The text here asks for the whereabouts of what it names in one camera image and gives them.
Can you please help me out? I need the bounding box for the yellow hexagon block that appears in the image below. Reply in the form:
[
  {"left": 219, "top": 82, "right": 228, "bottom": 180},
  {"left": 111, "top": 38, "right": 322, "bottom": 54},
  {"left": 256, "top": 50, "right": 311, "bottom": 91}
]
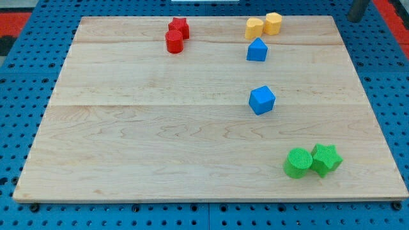
[{"left": 263, "top": 12, "right": 282, "bottom": 35}]

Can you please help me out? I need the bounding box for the blue cube block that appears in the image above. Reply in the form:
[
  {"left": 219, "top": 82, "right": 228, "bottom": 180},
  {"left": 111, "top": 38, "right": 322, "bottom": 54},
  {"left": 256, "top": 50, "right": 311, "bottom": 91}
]
[{"left": 249, "top": 86, "right": 275, "bottom": 115}]

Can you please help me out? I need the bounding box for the wooden board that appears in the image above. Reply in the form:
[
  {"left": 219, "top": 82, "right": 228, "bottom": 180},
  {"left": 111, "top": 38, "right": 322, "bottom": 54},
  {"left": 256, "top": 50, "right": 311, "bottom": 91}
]
[{"left": 13, "top": 16, "right": 408, "bottom": 203}]

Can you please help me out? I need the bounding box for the red cylinder block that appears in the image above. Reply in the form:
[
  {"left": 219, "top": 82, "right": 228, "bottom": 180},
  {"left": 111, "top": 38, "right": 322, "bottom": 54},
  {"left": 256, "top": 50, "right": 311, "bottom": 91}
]
[{"left": 165, "top": 30, "right": 183, "bottom": 54}]

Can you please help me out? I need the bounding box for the blue triangle block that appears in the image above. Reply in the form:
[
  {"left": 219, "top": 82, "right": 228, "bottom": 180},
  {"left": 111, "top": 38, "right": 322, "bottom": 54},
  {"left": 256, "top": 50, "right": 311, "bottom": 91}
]
[{"left": 246, "top": 38, "right": 268, "bottom": 61}]

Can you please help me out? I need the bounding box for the red star block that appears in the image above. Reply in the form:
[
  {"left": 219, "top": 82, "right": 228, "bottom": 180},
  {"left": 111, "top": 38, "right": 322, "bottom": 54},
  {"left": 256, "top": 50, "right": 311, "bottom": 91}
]
[{"left": 168, "top": 17, "right": 190, "bottom": 40}]

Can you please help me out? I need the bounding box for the yellow heart block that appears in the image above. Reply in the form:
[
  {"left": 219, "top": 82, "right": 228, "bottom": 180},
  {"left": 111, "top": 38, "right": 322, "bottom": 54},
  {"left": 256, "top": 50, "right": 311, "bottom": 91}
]
[{"left": 245, "top": 17, "right": 264, "bottom": 40}]

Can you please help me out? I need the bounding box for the green cylinder block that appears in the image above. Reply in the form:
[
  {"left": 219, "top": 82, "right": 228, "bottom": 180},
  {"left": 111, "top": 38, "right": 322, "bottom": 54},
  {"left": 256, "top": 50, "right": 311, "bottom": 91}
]
[{"left": 283, "top": 148, "right": 313, "bottom": 179}]

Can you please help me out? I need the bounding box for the green star block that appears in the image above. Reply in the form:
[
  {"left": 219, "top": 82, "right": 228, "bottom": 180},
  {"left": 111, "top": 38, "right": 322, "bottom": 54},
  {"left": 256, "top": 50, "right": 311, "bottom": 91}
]
[{"left": 310, "top": 143, "right": 343, "bottom": 178}]

